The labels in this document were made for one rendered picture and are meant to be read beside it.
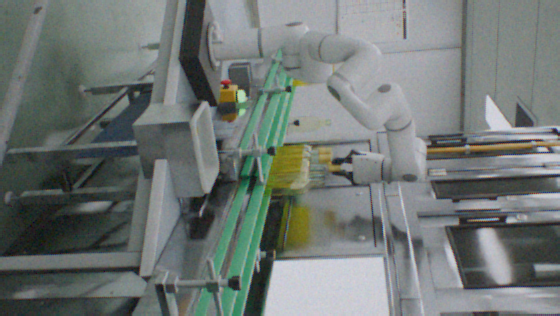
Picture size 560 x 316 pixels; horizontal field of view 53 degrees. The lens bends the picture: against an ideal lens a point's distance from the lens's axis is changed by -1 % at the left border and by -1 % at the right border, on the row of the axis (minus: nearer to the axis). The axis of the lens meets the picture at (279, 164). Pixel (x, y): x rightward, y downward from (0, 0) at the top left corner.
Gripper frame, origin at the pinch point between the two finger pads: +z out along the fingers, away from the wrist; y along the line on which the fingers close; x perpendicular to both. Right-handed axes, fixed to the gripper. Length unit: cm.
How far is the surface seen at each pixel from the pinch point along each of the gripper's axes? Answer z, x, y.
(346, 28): 147, -559, -72
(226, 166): 26.6, 27.8, 11.4
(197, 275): 13, 73, 6
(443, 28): 27, -593, -82
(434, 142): -24, -61, -16
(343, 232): -6.3, 20.2, -12.7
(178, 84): 38, 28, 37
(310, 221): 5.9, 15.7, -12.6
